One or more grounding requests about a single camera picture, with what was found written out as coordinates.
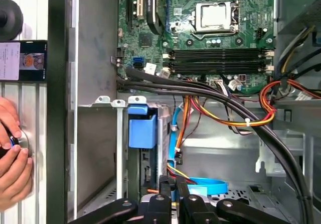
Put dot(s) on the black expansion slot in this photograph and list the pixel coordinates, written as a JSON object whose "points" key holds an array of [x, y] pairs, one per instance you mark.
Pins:
{"points": [[130, 5]]}

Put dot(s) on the black open PC case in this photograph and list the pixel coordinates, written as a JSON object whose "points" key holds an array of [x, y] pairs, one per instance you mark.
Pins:
{"points": [[57, 108]]}

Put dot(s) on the metal optical drive cage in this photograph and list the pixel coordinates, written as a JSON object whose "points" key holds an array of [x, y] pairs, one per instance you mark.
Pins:
{"points": [[298, 116]]}

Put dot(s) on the black round puck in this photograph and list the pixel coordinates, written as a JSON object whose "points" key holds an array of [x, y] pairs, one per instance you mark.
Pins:
{"points": [[11, 18]]}

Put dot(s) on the metal disk bay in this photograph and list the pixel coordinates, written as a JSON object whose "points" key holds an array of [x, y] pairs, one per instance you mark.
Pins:
{"points": [[120, 133]]}

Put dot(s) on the black graphics card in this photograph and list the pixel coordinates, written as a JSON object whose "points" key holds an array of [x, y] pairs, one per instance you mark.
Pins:
{"points": [[153, 8]]}

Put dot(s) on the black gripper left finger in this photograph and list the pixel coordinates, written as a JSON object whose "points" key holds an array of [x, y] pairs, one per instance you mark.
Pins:
{"points": [[158, 209]]}

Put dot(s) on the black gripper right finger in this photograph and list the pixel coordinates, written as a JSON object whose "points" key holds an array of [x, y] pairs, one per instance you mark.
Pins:
{"points": [[198, 209]]}

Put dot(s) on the black box white label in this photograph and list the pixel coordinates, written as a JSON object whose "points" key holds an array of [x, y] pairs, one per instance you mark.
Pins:
{"points": [[32, 60]]}

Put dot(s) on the green motherboard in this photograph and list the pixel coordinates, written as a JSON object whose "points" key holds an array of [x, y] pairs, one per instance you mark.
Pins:
{"points": [[250, 33]]}

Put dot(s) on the blue expansion slot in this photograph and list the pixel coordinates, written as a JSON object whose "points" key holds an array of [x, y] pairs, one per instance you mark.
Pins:
{"points": [[167, 8]]}

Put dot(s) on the hard disk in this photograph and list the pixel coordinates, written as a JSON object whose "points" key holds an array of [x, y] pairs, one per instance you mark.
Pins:
{"points": [[141, 133]]}

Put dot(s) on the bare person hand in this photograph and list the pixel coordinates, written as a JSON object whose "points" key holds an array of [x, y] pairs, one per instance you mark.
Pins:
{"points": [[15, 178]]}

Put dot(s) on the white expansion slot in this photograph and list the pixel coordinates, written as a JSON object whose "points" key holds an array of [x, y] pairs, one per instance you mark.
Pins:
{"points": [[140, 3]]}

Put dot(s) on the metal CPU socket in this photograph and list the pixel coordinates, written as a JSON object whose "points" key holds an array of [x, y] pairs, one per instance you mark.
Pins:
{"points": [[234, 15]]}

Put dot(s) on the silver CPU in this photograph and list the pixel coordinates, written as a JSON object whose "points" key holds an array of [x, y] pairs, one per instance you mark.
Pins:
{"points": [[215, 16]]}

